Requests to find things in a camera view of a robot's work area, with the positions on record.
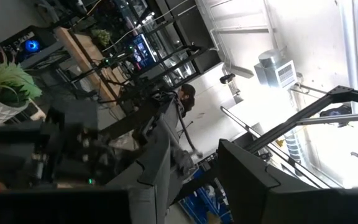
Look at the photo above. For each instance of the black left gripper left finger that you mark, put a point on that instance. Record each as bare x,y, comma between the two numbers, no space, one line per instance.
148,193

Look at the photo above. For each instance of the silver corrugated duct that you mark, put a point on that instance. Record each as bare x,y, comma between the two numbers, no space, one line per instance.
294,147

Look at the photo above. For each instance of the background monitor blue display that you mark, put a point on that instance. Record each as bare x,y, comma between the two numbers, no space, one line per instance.
141,51

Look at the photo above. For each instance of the black ceiling camera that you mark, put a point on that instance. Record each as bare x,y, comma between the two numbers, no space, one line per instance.
227,78

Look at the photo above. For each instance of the small green background plant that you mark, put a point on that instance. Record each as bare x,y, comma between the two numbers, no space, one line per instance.
102,36

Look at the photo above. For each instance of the black metal shelving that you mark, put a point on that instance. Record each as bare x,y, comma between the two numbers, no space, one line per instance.
185,37

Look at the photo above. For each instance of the computer tower with blue fan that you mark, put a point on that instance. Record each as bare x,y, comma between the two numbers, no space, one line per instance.
32,46

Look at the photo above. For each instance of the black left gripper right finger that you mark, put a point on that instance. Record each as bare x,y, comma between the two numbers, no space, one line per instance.
253,193

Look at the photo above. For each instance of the grey ventilation unit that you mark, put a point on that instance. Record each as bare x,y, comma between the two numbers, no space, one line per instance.
275,70

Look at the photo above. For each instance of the black aluminium station frame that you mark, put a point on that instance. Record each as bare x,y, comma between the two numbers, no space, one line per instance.
340,92

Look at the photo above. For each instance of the wooden background table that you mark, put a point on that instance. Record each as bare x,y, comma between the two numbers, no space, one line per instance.
79,53

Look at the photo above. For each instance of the person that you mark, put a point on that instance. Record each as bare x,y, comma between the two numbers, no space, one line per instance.
187,98

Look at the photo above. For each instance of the black frame-mounted camera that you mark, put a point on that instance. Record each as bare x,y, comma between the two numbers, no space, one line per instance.
337,112

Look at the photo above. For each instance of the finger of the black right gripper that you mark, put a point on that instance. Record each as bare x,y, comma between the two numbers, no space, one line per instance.
8,168
11,135

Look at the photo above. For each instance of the blue storage crate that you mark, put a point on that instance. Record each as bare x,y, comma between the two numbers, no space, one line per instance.
200,205

